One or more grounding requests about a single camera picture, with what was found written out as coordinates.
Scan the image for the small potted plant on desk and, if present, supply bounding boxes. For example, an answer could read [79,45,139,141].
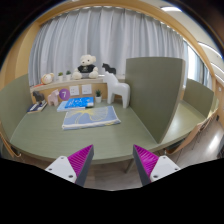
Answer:
[95,89,102,103]

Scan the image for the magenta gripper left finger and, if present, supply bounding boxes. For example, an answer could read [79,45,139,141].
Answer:
[46,145,94,187]

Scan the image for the white curtain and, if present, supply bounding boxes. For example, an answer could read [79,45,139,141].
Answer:
[28,7,184,86]

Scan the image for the purple round number sign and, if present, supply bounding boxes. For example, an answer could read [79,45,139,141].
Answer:
[59,88,70,101]

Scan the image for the small black horse figure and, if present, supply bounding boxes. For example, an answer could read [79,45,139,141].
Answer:
[102,63,116,75]

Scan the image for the green desk partition panel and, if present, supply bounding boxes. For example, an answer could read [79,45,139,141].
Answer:
[125,57,185,143]

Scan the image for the blue book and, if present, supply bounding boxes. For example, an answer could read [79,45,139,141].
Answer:
[57,97,94,112]

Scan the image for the large white wooden horse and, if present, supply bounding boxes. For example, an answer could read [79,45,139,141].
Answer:
[103,72,130,108]

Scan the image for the blue patterned towel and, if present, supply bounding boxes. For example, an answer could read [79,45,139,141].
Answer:
[62,106,120,130]

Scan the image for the white wall socket left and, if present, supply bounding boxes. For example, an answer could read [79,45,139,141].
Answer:
[69,86,79,96]

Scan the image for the dark book stack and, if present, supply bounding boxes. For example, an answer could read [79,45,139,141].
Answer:
[27,101,47,113]

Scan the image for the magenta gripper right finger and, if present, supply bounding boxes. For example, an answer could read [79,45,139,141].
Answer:
[133,145,180,186]

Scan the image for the white wall socket right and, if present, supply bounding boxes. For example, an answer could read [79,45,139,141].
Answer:
[82,84,92,95]

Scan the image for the wooden chair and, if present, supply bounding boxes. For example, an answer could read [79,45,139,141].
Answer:
[164,110,217,155]

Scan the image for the dark grey horse figure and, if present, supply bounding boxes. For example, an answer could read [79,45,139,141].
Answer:
[33,91,44,102]

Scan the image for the beige plush toy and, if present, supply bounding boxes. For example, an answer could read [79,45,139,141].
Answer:
[41,73,54,85]

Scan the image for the potted plant on shelf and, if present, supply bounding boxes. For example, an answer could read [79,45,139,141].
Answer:
[66,70,71,81]
[58,72,63,82]

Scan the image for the potted plant on shelf left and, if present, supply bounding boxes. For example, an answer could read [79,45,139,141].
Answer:
[58,72,63,82]

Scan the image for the potted plant on shelf right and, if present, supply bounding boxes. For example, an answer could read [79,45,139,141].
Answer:
[66,70,71,81]

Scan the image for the white wall socket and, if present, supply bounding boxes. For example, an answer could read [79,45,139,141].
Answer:
[69,86,79,96]
[82,84,92,95]

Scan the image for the small pink horse figure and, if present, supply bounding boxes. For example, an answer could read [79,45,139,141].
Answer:
[48,90,59,106]

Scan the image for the white teddy bear black shirt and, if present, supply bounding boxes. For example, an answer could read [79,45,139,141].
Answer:
[72,55,98,80]

